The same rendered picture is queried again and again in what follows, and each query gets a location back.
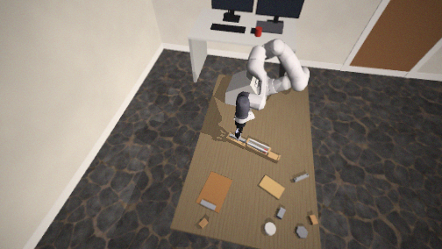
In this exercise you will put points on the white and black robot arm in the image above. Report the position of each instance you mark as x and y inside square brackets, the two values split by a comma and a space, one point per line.
[266, 86]

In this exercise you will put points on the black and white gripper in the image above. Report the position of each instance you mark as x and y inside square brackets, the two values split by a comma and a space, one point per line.
[239, 130]

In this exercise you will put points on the tan flat rectangular board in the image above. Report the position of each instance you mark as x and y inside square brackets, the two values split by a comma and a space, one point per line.
[272, 187]

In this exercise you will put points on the white short cylinder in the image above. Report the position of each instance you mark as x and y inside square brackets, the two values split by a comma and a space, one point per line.
[269, 229]

